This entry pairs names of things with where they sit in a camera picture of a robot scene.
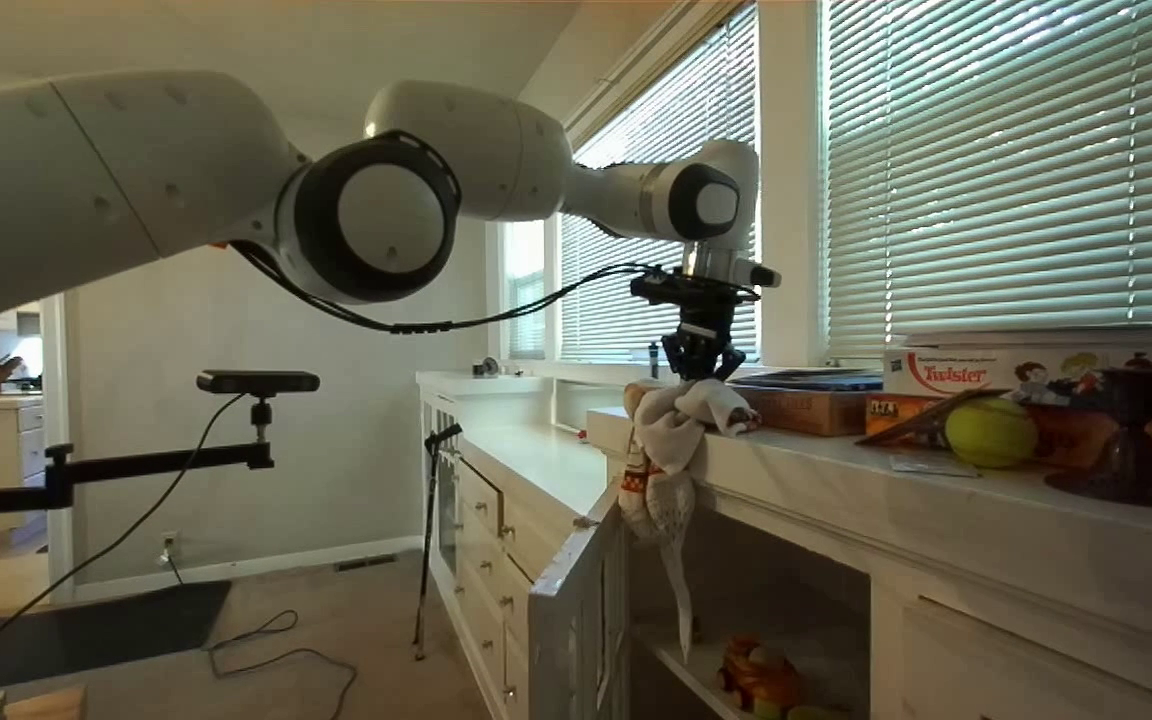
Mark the black tripod stand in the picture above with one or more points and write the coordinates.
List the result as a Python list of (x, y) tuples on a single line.
[(435, 447)]

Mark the white lower drawer cabinet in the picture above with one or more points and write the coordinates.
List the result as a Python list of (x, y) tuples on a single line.
[(511, 485)]

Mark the white window blinds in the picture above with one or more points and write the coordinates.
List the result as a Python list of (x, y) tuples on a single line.
[(984, 164)]

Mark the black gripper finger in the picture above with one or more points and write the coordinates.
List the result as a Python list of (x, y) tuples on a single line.
[(679, 354), (724, 361)]

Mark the black floor mat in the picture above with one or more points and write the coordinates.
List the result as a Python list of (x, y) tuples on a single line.
[(111, 635)]

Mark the open white glass cabinet door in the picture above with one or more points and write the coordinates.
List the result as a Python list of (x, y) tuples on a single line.
[(579, 621)]

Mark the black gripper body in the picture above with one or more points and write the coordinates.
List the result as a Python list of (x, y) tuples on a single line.
[(701, 306)]

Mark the green tennis ball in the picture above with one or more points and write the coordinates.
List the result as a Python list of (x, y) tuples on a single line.
[(988, 434)]

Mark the orange toy in cabinet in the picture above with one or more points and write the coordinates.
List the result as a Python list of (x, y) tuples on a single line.
[(763, 679)]

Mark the white patterned towel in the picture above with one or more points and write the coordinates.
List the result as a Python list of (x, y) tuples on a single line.
[(664, 462)]

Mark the dark flower vase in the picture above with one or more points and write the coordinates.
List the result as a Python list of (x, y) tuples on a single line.
[(1124, 462)]

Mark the wooden box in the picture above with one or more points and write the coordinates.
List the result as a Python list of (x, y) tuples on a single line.
[(828, 400)]

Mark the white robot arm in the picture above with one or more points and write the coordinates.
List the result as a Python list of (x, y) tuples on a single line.
[(119, 171)]

